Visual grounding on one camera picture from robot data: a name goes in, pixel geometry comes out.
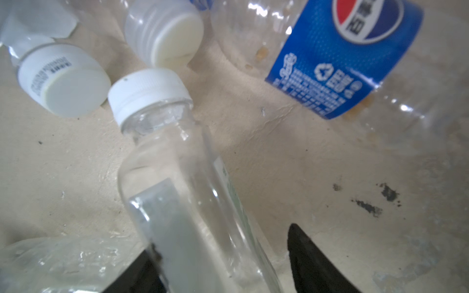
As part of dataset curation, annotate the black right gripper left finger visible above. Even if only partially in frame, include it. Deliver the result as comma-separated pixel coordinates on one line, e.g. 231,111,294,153
103,250,167,293

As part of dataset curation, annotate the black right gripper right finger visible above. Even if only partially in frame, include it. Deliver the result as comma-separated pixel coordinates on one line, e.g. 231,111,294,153
287,223,359,293

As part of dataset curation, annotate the square clear bottle green label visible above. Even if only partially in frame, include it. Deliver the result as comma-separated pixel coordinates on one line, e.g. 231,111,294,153
108,68,282,293

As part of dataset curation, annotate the clear bottle orange label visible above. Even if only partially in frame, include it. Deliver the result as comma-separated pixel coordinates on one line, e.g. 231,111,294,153
1,1,111,118

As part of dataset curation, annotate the clear bottle blue Pepsi label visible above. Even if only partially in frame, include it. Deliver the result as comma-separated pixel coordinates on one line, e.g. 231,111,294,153
207,1,469,155

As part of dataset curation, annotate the bottle with green white label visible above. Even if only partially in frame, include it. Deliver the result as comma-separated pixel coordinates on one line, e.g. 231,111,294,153
123,1,205,70

